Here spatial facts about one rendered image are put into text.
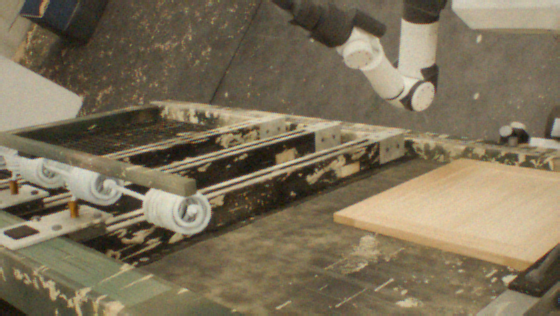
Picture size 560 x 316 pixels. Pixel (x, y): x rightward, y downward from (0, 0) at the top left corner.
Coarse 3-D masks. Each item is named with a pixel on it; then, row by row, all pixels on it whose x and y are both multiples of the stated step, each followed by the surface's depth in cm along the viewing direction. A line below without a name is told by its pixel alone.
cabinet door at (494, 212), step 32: (384, 192) 153; (416, 192) 152; (448, 192) 152; (480, 192) 151; (512, 192) 150; (544, 192) 149; (352, 224) 137; (384, 224) 132; (416, 224) 132; (448, 224) 132; (480, 224) 131; (512, 224) 130; (544, 224) 129; (480, 256) 118; (512, 256) 114
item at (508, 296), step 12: (552, 288) 98; (504, 300) 94; (516, 300) 94; (528, 300) 94; (540, 300) 94; (552, 300) 98; (480, 312) 91; (492, 312) 91; (504, 312) 91; (516, 312) 91; (528, 312) 92; (540, 312) 95
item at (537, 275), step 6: (558, 246) 94; (552, 252) 95; (558, 252) 95; (546, 258) 96; (552, 258) 95; (546, 264) 96; (534, 270) 99; (540, 270) 97; (528, 276) 98; (534, 276) 97; (540, 276) 98; (534, 282) 97
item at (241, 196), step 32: (320, 160) 164; (352, 160) 173; (384, 160) 184; (224, 192) 141; (256, 192) 148; (288, 192) 156; (32, 224) 115; (64, 224) 114; (96, 224) 119; (128, 224) 123; (128, 256) 124
